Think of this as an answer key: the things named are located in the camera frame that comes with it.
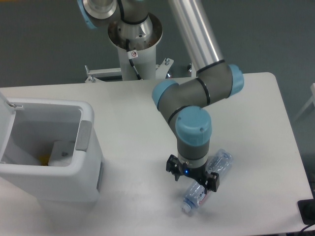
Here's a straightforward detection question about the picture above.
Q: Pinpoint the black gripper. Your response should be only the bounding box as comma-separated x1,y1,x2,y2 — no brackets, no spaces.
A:
166,155,220,194

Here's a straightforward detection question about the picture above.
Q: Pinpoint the clear plastic water bottle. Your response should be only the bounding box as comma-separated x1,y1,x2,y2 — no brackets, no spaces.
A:
181,148,233,214

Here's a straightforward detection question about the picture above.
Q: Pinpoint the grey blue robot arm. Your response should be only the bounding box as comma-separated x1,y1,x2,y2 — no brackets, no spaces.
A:
78,0,244,192

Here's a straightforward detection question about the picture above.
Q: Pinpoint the white trash can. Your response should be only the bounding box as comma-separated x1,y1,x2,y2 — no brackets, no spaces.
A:
0,98,103,202

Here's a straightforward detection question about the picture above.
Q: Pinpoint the yellow blue trash in bin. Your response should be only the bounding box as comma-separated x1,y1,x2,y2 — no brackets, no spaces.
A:
38,154,51,166

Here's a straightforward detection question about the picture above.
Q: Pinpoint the white trash can lid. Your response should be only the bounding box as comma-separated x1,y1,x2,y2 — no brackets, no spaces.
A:
0,93,23,158

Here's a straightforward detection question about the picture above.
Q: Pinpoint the black device at table corner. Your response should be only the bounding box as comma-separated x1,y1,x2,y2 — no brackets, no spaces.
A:
297,199,315,225

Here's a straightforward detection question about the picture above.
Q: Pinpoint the white furniture at right edge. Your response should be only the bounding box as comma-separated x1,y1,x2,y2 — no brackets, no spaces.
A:
293,83,315,122

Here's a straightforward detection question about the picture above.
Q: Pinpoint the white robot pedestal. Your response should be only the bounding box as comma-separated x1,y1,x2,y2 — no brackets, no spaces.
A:
85,13,174,83

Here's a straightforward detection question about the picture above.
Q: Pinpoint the black pedestal cable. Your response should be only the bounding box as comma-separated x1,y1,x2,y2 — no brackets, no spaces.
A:
126,38,143,81

